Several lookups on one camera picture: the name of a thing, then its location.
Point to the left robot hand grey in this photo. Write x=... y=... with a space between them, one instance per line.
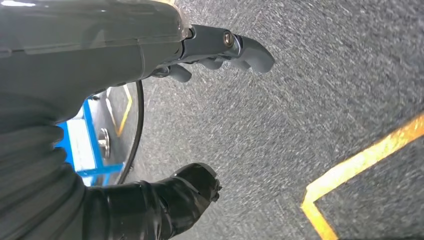
x=82 y=43

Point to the blue metal shelf rack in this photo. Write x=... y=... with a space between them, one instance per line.
x=99 y=169

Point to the yellow floor tape outline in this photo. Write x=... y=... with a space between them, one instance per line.
x=357 y=162

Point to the chrome stanchion post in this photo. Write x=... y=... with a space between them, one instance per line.
x=104 y=144

